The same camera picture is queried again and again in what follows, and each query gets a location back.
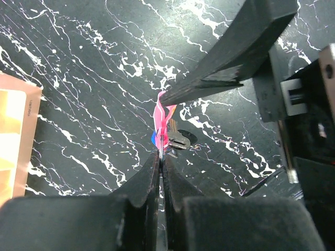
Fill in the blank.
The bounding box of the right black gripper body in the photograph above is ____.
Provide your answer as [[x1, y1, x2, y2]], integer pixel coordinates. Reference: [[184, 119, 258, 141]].
[[253, 43, 334, 250]]

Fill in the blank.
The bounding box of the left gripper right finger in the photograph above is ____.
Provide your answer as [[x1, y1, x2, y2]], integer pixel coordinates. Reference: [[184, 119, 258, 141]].
[[162, 158, 325, 250]]

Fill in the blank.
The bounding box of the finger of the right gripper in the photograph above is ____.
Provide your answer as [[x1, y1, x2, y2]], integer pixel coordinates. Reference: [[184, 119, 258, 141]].
[[160, 1, 298, 106]]

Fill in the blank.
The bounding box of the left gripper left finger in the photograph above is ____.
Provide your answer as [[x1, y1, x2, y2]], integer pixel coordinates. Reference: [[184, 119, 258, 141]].
[[1, 153, 160, 250]]

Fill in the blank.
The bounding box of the key with black tag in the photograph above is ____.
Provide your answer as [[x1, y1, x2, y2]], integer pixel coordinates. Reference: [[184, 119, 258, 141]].
[[164, 119, 198, 158]]

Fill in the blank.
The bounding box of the key with blue tag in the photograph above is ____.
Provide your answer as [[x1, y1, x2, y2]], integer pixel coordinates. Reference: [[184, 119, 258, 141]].
[[151, 131, 158, 146]]

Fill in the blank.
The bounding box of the pink strap keyring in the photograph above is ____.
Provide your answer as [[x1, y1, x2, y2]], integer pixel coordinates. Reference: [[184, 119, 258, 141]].
[[153, 90, 176, 150]]

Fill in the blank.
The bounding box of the orange plastic file organizer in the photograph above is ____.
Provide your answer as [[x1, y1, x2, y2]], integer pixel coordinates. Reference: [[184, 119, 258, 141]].
[[1, 73, 42, 205]]

